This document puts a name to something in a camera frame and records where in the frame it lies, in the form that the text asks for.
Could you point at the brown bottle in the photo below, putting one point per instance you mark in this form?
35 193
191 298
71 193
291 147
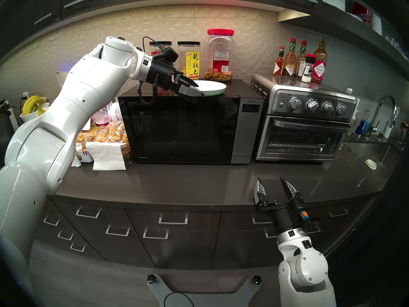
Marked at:
403 133

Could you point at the white soap dispenser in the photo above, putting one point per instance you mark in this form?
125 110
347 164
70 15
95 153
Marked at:
387 132

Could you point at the wrapped pastries pile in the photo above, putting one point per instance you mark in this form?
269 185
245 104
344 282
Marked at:
108 133

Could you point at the black countertop appliance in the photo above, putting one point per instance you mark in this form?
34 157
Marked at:
4 133

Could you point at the stainless steel toaster oven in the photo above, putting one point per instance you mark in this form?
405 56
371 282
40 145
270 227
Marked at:
303 140

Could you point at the red cup stack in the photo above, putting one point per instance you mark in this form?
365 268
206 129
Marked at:
364 13

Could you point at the white cup stack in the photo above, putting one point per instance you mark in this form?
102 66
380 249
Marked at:
376 23

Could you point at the black base knob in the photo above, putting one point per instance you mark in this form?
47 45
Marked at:
151 279
256 279

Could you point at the white plug-in wall device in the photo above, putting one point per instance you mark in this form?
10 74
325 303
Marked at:
61 79

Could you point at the yellow banana bunch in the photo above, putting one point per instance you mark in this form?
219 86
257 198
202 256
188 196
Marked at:
30 103

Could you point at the stainless steel sink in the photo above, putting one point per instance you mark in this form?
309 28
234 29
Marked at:
370 151

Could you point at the light green plate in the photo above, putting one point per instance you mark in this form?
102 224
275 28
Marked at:
214 88

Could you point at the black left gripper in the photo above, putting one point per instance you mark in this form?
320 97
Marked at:
163 74

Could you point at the dark wall shelf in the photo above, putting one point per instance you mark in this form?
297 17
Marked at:
345 28

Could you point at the clear pink plastic bag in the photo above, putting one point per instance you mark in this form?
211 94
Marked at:
105 114

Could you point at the white wall outlet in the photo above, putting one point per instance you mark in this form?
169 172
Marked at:
25 96
397 113

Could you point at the bananas in white bowl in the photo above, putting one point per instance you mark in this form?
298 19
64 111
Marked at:
27 117

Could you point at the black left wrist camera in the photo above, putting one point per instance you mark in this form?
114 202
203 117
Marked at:
169 55

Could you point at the large white draped napkin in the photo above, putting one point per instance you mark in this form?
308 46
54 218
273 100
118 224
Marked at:
107 159

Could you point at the chrome kitchen faucet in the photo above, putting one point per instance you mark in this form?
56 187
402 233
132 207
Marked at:
387 97

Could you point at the small red hot sauce bottle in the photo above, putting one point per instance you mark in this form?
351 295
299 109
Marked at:
279 68

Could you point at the white box French flag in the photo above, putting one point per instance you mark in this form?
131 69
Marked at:
85 156

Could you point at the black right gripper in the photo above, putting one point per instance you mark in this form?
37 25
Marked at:
282 221

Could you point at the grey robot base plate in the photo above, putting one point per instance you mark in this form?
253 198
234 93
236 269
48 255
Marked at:
236 296

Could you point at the small white sink cup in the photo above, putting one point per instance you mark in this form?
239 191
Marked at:
371 164

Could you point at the large orange Tabasco bottle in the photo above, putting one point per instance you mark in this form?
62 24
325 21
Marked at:
319 69

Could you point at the brown sauce bottle Tabasco label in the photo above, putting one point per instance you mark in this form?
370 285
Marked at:
289 68

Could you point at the black microwave oven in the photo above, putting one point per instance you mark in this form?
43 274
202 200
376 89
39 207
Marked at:
179 130

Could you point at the clear jar red lid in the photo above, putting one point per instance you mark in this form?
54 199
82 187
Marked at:
220 60

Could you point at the dark lower drawer cabinet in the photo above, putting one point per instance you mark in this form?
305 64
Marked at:
191 245

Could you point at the silver towel holder knob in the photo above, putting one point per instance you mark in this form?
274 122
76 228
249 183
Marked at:
349 90

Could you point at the snack jar pink label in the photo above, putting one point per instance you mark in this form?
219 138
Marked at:
166 44

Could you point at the snack jar yellow label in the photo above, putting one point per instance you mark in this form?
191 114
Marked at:
191 65

